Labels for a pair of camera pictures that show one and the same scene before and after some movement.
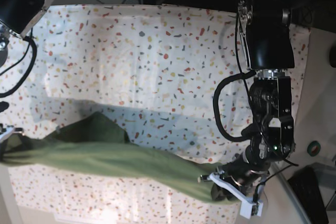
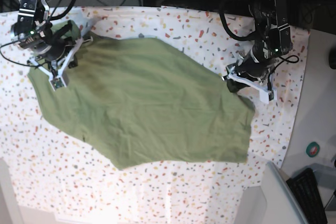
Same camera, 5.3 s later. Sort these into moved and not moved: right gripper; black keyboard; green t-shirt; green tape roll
Moved: right gripper; green t-shirt
Not moved: green tape roll; black keyboard
